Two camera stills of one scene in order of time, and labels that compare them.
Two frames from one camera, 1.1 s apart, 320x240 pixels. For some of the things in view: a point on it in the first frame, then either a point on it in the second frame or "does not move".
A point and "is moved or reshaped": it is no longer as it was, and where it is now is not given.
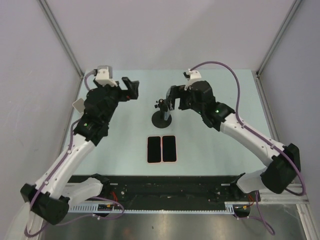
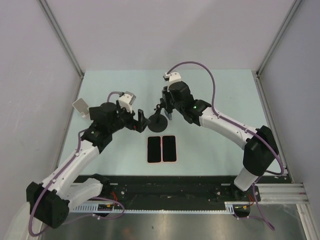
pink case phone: [169, 149] does not move
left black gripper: [132, 92] → [138, 125]
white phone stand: [79, 105] does not move
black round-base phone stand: [158, 118] is moved or reshaped
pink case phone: [154, 148] does not move
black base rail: [162, 190] does not move
